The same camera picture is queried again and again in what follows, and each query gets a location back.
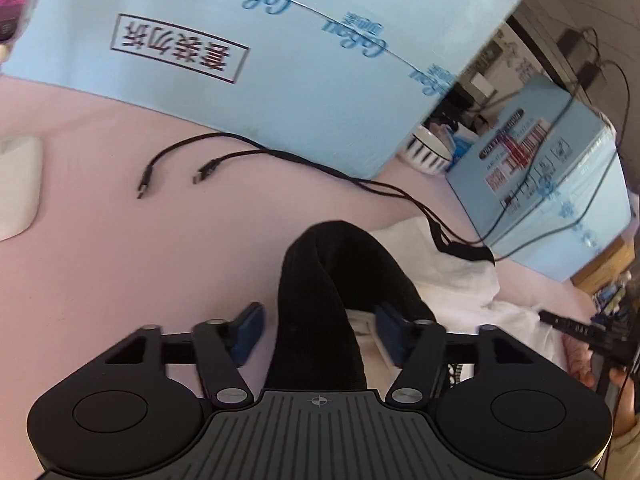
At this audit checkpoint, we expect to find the white garment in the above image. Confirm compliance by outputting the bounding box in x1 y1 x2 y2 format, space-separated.
347 217 573 396

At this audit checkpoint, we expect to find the person's right hand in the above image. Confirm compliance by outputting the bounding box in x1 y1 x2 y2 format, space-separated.
611 367 640 438

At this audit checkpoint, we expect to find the black garment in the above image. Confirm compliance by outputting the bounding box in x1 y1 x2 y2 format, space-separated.
262 220 438 393

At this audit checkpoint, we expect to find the blue wipes packet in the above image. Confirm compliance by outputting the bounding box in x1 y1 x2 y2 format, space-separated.
450 127 476 163

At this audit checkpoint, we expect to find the pink knitted sweater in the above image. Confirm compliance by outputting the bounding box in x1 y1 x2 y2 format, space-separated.
561 332 608 391

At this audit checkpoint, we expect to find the small light blue cardboard box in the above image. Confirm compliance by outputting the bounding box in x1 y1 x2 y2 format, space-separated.
445 75 633 283

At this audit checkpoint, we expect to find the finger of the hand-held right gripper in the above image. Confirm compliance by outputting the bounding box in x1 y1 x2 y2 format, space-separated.
539 310 601 341

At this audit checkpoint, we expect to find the white cloth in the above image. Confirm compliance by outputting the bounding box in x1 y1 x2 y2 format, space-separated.
0 136 44 242

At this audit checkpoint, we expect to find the white bowl with black stripes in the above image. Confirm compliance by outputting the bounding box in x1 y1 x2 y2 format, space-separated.
402 125 453 176

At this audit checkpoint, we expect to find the black usb cable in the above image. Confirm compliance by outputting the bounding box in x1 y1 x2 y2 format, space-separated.
191 57 632 267
136 27 631 267

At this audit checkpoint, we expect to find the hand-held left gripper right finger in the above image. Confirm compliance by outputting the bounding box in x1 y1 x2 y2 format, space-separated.
375 304 538 407

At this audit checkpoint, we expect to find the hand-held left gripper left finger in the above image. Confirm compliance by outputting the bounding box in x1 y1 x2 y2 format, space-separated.
102 301 266 408

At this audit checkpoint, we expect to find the large light blue cardboard box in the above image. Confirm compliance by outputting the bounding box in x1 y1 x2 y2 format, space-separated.
0 0 525 181

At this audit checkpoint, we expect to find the wooden cabinet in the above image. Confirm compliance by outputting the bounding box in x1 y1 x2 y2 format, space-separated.
571 236 640 297

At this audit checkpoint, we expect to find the black power adapter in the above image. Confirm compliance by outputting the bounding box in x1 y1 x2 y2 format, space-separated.
580 61 609 92
557 27 597 62

